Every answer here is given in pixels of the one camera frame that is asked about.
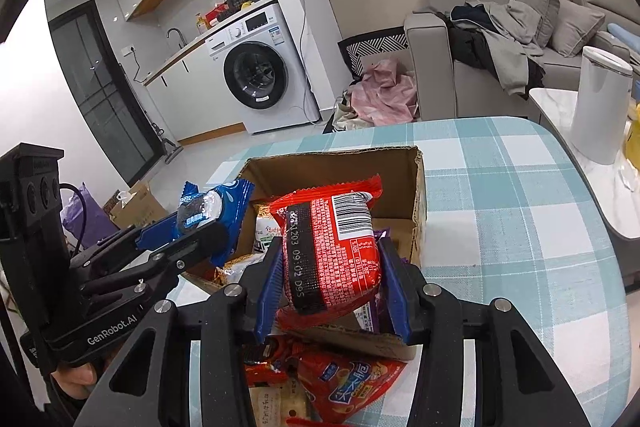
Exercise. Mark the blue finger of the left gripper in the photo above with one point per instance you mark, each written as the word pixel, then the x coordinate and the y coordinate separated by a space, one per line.
pixel 122 247
pixel 152 275

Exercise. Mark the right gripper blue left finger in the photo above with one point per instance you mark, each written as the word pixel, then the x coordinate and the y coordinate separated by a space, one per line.
pixel 147 383

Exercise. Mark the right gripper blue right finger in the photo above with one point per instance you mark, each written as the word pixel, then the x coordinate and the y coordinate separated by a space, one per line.
pixel 517 381

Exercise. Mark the blue oreo cookie pack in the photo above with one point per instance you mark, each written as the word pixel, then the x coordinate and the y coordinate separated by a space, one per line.
pixel 225 204

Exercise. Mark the white red noodle snack bag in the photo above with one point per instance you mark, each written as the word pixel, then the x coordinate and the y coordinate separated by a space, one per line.
pixel 266 228

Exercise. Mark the red barcode snack pack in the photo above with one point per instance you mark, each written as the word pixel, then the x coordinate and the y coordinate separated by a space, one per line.
pixel 330 251

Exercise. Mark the left hand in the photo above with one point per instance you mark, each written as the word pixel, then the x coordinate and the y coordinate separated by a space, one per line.
pixel 76 382

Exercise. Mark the cardboard box on floor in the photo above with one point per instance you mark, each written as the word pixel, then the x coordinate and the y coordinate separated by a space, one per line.
pixel 136 206

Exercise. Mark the orange white fries snack bag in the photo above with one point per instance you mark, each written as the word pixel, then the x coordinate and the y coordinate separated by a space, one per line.
pixel 232 270

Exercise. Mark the purple white snack packet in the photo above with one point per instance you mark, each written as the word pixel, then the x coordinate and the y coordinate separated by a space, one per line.
pixel 373 316

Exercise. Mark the small red cookie pack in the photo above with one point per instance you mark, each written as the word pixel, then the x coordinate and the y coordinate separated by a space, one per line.
pixel 267 364

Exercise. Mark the beige bread packet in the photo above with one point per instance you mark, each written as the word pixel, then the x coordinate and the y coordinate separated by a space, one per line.
pixel 274 405

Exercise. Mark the red crisp cone snack bag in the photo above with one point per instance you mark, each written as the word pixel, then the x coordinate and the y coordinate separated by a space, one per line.
pixel 339 384

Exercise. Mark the teal plaid tablecloth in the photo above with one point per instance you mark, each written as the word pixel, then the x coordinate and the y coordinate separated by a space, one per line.
pixel 507 216

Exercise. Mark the black glass door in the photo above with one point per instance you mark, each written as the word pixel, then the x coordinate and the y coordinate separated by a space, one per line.
pixel 103 93

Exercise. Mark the brown SF cardboard box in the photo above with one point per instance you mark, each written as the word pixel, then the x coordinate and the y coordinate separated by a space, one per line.
pixel 401 210

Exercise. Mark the white washing machine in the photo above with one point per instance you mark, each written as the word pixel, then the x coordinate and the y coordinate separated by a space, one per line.
pixel 257 59

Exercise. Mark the pink cloth pile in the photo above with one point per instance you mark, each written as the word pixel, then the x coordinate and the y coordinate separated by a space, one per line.
pixel 385 95

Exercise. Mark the white marble coffee table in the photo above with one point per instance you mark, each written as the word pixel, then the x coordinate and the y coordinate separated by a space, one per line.
pixel 615 187

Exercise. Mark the grey sofa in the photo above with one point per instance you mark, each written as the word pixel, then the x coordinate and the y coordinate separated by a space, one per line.
pixel 450 89

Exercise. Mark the white cylindrical bin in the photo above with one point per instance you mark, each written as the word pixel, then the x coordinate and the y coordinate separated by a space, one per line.
pixel 602 102

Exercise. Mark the yellow plastic bag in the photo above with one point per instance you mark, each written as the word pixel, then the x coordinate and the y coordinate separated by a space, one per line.
pixel 632 144

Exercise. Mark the black patterned laundry basket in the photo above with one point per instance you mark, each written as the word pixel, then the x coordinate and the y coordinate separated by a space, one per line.
pixel 354 50

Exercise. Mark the grey clothes pile on sofa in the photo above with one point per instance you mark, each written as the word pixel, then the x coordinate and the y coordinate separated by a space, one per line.
pixel 501 39

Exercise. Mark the grey sofa cushion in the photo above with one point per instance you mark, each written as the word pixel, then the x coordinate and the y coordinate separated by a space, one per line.
pixel 574 28

